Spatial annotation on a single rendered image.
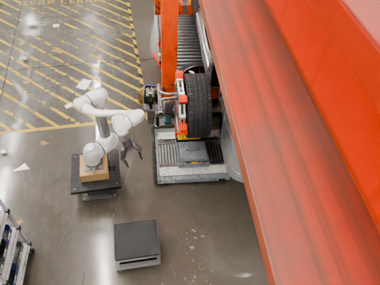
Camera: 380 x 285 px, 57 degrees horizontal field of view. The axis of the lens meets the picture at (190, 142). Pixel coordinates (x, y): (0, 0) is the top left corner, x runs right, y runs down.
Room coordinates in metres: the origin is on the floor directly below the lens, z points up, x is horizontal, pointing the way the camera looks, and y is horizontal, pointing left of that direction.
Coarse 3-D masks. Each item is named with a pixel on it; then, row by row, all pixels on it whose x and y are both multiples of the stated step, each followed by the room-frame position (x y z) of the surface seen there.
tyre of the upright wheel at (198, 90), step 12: (192, 84) 2.58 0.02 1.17; (204, 84) 2.59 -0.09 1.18; (192, 96) 2.45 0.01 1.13; (204, 96) 2.47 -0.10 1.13; (192, 108) 2.37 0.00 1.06; (204, 108) 2.39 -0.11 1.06; (192, 120) 2.31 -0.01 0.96; (204, 120) 2.33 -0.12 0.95; (192, 132) 2.30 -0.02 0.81; (204, 132) 2.32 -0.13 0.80
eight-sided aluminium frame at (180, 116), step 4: (176, 80) 2.68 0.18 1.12; (180, 80) 2.69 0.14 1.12; (176, 84) 2.81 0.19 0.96; (180, 84) 2.83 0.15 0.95; (180, 92) 2.51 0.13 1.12; (184, 92) 2.52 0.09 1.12; (180, 104) 2.42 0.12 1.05; (184, 104) 2.43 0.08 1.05; (180, 108) 2.40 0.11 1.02; (184, 108) 2.40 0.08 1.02; (180, 112) 2.37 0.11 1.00; (184, 112) 2.38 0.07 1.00; (176, 116) 2.68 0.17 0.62; (180, 116) 2.34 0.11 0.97; (184, 116) 2.35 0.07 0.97; (176, 120) 2.62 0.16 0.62; (180, 120) 2.34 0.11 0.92; (184, 120) 2.34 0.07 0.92; (176, 124) 2.56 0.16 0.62; (176, 128) 2.51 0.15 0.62
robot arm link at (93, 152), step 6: (90, 144) 2.15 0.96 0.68; (96, 144) 2.17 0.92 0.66; (84, 150) 2.09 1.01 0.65; (90, 150) 2.08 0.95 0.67; (96, 150) 2.10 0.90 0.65; (102, 150) 2.15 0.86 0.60; (84, 156) 2.07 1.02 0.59; (90, 156) 2.05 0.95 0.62; (96, 156) 2.07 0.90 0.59; (102, 156) 2.13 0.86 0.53; (90, 162) 2.04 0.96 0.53; (96, 162) 2.06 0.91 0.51
